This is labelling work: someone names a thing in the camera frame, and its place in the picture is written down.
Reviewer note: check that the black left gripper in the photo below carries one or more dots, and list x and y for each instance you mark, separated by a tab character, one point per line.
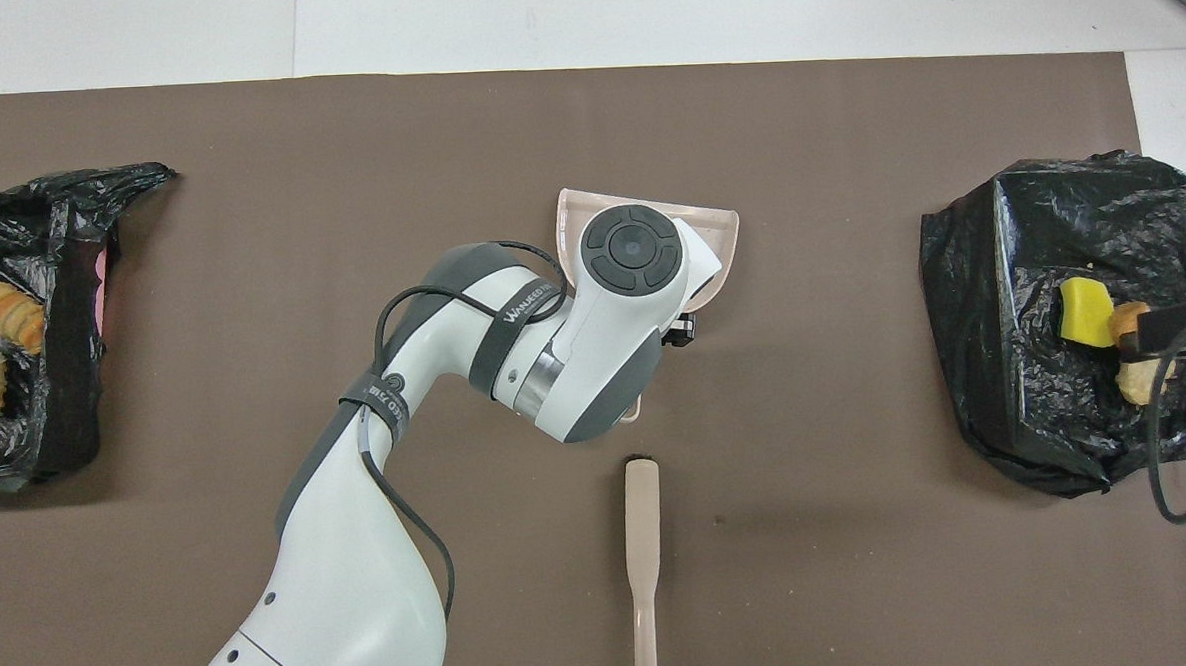
681	331

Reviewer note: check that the brown bread-like lump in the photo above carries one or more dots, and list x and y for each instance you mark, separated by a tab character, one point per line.
1125	318

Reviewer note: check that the beige plastic dustpan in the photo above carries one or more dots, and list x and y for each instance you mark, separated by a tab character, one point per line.
720	257

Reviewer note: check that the yellow sponge chunk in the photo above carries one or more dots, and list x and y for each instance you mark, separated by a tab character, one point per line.
1086	311

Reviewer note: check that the beige hand brush black bristles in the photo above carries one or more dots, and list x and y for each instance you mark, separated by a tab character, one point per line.
644	531

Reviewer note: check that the orange striped foam chunk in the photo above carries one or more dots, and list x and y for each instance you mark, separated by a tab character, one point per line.
17	316

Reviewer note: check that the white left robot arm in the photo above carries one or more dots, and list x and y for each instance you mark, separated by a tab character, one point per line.
344	584

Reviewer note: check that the black bagged bin pink side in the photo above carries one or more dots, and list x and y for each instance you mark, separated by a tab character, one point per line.
56	416

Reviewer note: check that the brown paper table mat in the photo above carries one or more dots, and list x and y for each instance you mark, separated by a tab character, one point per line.
863	561

